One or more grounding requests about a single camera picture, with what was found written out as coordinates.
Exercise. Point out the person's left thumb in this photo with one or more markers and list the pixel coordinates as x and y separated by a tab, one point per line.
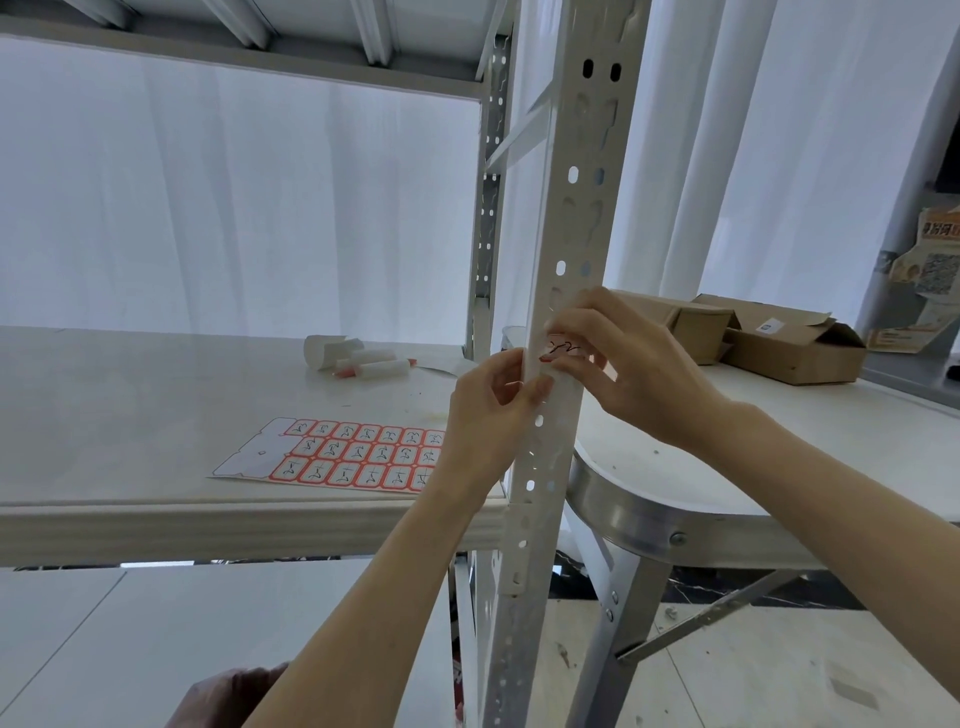
534	390

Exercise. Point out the person's right thumb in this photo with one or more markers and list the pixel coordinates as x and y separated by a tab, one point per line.
577	369

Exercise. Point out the red and white marker pen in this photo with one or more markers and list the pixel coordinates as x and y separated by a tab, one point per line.
346	369

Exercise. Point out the red-bordered label sticker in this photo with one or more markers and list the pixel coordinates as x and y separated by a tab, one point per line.
564	348

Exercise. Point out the clear plastic cup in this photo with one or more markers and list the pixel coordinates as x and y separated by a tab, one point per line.
512	339

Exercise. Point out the person's left hand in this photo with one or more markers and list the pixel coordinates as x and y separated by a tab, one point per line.
480	420

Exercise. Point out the rolled white paper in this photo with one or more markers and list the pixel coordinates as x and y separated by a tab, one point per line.
379	360

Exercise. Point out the white folding table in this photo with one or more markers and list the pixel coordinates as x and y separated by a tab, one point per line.
675	480

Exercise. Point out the person's right hand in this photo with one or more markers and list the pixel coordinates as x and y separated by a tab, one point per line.
645	375

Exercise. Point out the small brown cardboard box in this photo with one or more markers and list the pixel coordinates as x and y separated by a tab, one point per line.
697	322

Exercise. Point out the sheet of red-bordered labels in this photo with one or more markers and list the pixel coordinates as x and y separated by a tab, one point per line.
352	456

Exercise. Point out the person's right forearm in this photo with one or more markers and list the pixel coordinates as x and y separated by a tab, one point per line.
840	510

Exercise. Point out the printed paper poster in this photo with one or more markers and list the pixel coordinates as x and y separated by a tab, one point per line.
926	285

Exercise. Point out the person's left forearm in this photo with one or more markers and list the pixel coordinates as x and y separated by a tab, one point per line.
375	600

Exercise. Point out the open brown cardboard box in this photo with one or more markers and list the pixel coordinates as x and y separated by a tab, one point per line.
795	345

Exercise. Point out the white metal shelving rack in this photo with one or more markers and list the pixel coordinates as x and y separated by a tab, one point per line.
579	225

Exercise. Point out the white curtain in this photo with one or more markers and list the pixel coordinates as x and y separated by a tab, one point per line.
225	187

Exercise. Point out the curled white backing paper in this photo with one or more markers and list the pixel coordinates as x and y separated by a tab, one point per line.
322	351

